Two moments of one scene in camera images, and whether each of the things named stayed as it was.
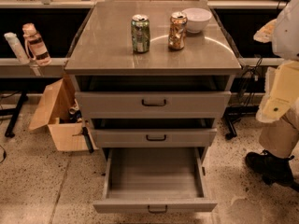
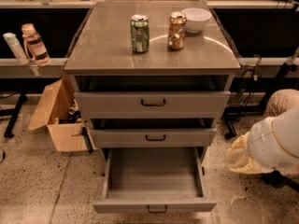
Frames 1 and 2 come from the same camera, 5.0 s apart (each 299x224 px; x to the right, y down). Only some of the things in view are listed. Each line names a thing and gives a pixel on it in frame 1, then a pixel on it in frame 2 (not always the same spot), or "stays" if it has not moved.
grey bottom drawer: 164,179 stays
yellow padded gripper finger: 266,32 -> 238,158
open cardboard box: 51,108 stays
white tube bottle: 17,48 stays
